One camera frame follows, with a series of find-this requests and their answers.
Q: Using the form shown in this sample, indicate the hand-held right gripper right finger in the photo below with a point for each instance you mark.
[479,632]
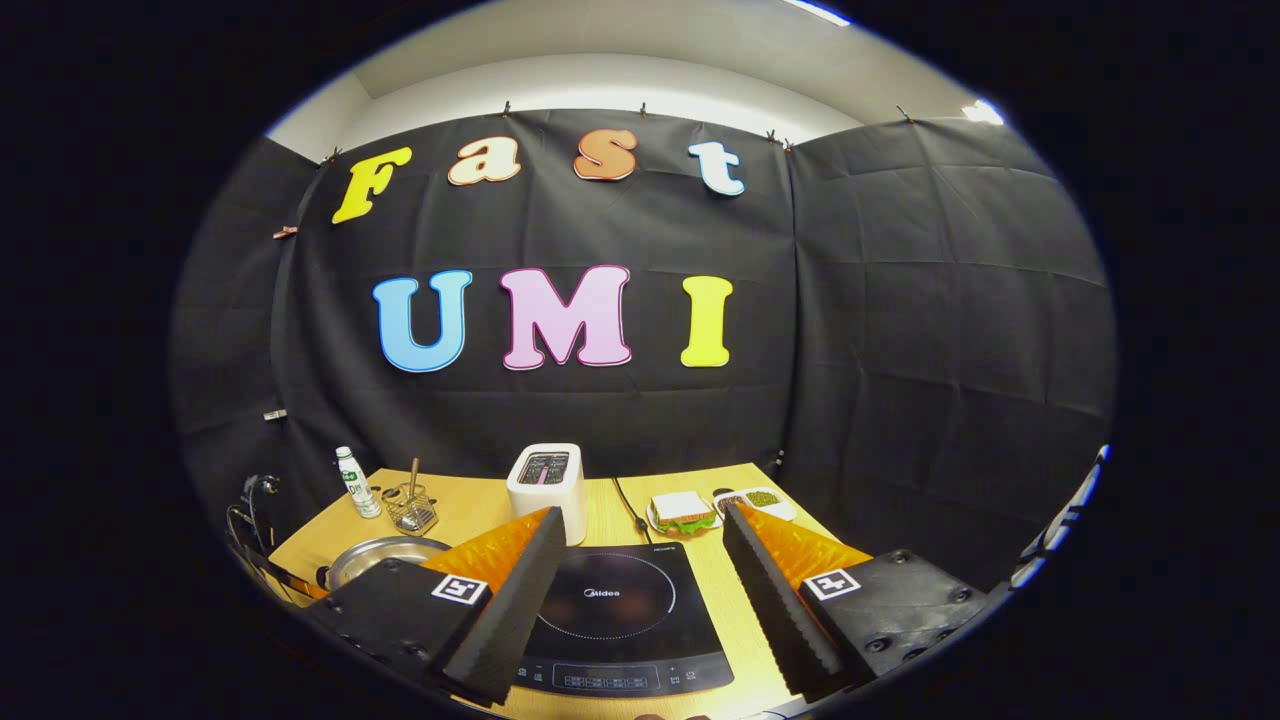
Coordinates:
[775,610]

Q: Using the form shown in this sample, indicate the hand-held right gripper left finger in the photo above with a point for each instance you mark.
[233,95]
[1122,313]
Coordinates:
[515,610]

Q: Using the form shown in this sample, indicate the black induction cooktop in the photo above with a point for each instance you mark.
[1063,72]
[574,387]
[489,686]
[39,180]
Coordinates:
[620,620]

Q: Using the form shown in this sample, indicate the stainless steel pot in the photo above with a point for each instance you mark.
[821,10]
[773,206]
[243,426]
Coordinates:
[385,553]

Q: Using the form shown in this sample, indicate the small white drink bottle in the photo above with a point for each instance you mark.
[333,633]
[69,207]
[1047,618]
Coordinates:
[358,490]

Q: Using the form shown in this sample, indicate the white sandwich plate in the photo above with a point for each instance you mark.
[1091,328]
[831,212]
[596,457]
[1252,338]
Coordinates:
[714,522]

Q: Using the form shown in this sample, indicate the white divided bean tray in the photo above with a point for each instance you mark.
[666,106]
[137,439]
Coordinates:
[755,500]

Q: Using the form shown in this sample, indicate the white toaster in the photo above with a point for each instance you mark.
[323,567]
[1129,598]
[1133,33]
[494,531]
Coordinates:
[545,490]

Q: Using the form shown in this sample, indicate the sandwich with lettuce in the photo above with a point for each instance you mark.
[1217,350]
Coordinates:
[683,510]

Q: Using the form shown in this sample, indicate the wooden stick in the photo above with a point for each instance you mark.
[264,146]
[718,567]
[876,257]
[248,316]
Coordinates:
[413,478]

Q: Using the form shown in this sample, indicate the black backdrop cloth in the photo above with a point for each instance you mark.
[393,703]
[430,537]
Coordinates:
[900,350]

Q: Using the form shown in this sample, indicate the ceiling light strip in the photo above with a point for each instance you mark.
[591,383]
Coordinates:
[815,10]
[982,112]

